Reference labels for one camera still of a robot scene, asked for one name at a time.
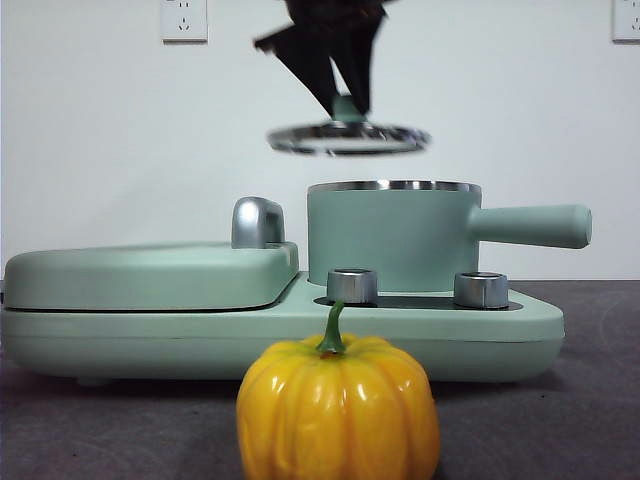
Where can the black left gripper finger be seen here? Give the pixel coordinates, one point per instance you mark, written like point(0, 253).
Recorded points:
point(357, 60)
point(305, 60)

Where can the glass lid with green knob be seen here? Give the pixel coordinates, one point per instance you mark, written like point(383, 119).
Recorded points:
point(346, 107)

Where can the yellow pumpkin with green stem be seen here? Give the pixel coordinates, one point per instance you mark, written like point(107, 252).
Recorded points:
point(340, 415)

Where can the silver control knob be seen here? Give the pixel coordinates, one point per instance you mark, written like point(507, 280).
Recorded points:
point(352, 287)
point(481, 290)

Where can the black control panel strip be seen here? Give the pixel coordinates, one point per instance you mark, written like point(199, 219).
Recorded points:
point(415, 302)

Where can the mint green griddle cover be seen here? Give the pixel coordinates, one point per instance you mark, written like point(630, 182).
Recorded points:
point(150, 275)

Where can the mint green breakfast machine base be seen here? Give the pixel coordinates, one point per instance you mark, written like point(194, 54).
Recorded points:
point(150, 345)

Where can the white wall socket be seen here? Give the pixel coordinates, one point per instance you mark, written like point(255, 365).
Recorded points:
point(627, 20)
point(184, 22)

